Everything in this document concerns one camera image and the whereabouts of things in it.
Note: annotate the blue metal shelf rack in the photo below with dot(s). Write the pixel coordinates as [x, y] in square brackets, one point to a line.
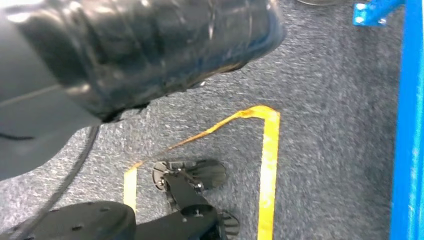
[409, 132]

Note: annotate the yellow floor tape square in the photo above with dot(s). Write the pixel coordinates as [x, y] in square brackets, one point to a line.
[268, 172]

